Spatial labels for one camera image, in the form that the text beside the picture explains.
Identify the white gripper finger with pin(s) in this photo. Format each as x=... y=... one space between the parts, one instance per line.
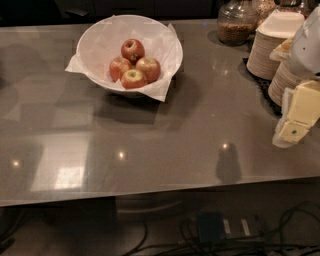
x=286 y=102

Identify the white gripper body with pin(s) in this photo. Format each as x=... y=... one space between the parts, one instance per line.
x=307 y=50

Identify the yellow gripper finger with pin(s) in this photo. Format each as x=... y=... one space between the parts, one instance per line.
x=304 y=111

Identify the red apple right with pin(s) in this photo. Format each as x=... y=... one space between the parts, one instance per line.
x=150 y=67

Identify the red apple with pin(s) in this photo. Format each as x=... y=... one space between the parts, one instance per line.
x=118 y=66
x=133 y=78
x=133 y=50
x=150 y=67

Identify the red apple front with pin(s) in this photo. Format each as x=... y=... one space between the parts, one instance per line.
x=133 y=78

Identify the red apple top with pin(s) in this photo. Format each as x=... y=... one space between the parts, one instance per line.
x=133 y=50

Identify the red apple left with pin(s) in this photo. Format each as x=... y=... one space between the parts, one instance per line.
x=118 y=66

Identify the white bowl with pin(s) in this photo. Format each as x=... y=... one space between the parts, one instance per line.
x=100 y=43

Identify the white foam clamshell container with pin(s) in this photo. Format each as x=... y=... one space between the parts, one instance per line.
x=281 y=24

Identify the short stack of paper plates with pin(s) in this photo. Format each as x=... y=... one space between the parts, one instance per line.
x=282 y=79

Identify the black rubber mat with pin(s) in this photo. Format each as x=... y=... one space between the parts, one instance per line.
x=268 y=104

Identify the tall stack of paper plates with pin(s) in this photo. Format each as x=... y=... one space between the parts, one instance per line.
x=259 y=62

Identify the glass jar with granola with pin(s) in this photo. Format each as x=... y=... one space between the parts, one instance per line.
x=237 y=19

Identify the dark power adapter box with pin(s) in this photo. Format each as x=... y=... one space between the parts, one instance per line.
x=210 y=227

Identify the white paper liner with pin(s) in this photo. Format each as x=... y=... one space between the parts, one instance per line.
x=160 y=90

